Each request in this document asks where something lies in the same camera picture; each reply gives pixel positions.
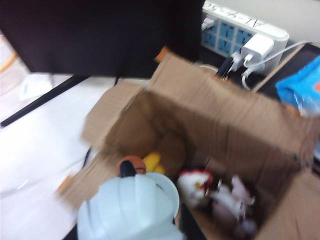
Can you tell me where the white pink doll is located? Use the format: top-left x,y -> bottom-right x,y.
212,176 -> 258,236

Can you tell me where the white charger plug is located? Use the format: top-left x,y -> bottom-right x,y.
241,34 -> 275,68

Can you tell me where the torn brown cardboard box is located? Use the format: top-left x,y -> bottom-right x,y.
56,52 -> 320,240

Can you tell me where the black computer monitor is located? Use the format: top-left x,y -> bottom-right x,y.
0,0 -> 206,78

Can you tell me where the black power plug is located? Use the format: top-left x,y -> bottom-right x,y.
216,52 -> 241,79

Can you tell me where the pale blue white doll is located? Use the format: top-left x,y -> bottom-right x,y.
76,172 -> 187,240

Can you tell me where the orange basketball doll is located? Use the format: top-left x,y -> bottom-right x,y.
116,155 -> 147,178

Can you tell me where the black monitor stand leg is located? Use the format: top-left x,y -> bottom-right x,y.
0,74 -> 88,128

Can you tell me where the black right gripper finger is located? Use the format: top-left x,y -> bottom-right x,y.
179,203 -> 201,240

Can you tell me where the white blue power strip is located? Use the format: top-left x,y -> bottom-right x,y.
199,0 -> 291,61

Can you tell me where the white charger cable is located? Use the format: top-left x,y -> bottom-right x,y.
261,39 -> 316,64

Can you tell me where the red white doll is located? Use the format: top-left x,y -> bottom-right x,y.
177,167 -> 214,208

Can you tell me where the beige cup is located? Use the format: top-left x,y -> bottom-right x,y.
196,63 -> 219,76

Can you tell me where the yellow toy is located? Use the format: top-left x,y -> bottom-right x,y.
142,152 -> 166,175

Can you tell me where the blue white wipes package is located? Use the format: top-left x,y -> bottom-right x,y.
274,56 -> 320,117

